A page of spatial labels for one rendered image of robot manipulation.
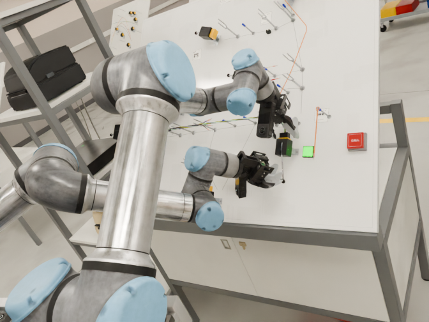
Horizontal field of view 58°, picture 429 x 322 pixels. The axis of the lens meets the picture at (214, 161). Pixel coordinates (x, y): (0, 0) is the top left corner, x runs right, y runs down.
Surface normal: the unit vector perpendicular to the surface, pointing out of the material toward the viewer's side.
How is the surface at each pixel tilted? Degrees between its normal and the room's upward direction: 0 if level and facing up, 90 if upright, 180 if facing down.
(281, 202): 45
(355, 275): 90
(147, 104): 88
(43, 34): 90
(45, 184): 54
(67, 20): 90
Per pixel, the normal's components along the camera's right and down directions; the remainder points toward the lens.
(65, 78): 0.81, -0.05
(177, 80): 0.86, -0.22
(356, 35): -0.59, -0.18
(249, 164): 0.29, 0.66
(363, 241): -0.48, 0.56
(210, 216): 0.29, 0.34
